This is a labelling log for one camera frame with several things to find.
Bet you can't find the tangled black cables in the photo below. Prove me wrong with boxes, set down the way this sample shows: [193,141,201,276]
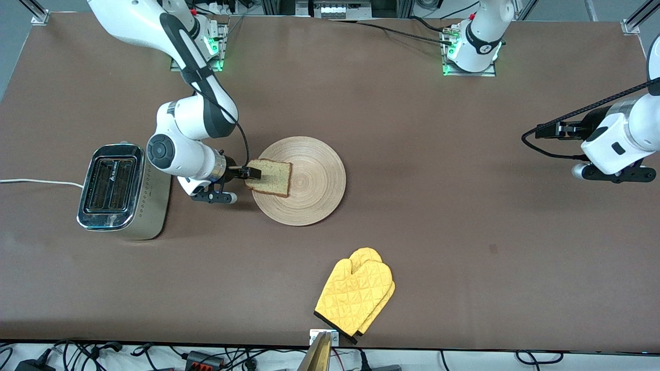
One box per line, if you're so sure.
[52,339,124,371]

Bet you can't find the chrome two-slot toaster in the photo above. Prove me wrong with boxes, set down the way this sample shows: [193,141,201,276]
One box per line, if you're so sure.
[76,142,172,241]

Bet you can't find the white toaster power cord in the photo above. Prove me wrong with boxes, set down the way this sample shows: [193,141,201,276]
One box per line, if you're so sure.
[0,178,85,189]

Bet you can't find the round wooden plate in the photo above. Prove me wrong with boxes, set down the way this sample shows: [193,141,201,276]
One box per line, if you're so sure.
[251,136,347,227]

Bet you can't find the looped black cable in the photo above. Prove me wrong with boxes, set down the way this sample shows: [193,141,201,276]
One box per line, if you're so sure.
[516,350,564,364]

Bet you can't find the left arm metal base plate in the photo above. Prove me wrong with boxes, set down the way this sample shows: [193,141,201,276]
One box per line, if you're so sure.
[442,26,497,77]

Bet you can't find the silver metal bracket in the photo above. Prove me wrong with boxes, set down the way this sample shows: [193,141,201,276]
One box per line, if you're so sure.
[309,329,340,347]

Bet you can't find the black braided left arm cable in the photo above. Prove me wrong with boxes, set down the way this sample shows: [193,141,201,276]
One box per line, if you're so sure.
[521,77,660,160]

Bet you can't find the black plug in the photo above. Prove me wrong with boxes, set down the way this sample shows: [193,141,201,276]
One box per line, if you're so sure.
[358,350,403,371]

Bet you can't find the orange black connector box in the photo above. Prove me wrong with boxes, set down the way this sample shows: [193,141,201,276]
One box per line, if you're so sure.
[185,350,226,369]

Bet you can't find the yellow quilted oven mitt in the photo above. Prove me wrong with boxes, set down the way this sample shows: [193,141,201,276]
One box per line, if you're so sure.
[314,258,393,339]
[349,247,397,346]

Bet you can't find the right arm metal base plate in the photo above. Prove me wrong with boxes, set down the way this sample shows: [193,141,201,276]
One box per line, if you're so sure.
[170,23,224,72]

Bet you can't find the aluminium frame corner post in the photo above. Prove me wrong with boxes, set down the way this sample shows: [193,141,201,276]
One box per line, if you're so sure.
[621,0,660,36]
[21,0,50,25]

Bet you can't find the white power strip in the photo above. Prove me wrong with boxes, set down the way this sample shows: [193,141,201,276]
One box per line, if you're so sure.
[313,0,372,20]

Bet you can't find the brown bread slice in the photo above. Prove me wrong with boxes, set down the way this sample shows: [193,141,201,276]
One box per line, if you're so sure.
[244,159,293,198]

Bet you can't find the long black table cable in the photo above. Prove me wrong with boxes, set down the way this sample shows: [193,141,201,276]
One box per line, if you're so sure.
[330,19,455,45]

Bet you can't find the gold metal bar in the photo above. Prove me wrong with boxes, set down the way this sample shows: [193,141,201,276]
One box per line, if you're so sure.
[296,331,332,371]

